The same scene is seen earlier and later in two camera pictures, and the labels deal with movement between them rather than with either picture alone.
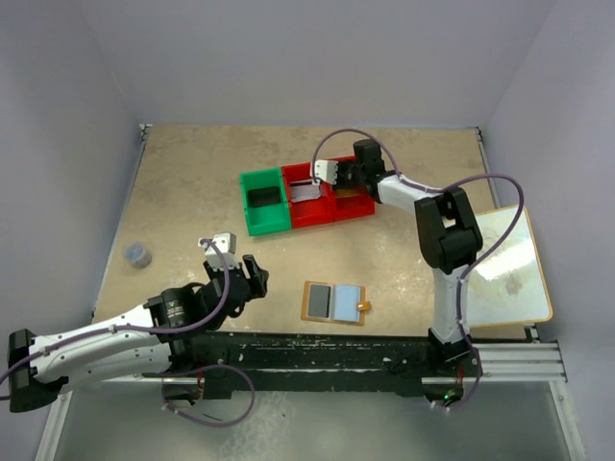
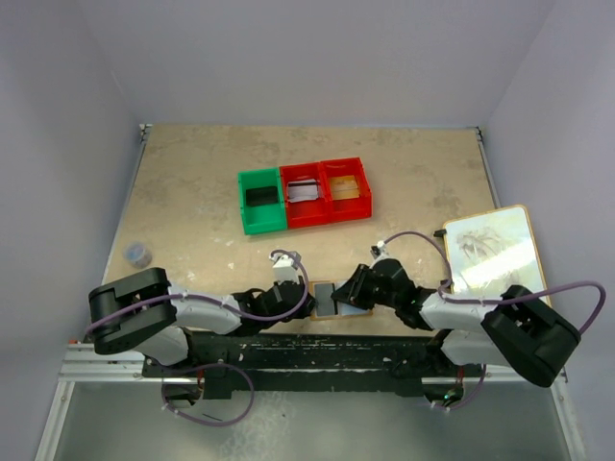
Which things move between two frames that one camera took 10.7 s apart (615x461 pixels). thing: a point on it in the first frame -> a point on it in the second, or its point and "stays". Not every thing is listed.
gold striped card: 347,193 stays
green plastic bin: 265,201 stays
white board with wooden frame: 507,286 stays
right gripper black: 343,174 -> 362,283
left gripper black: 245,280 -> 292,298
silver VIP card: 303,190 stays
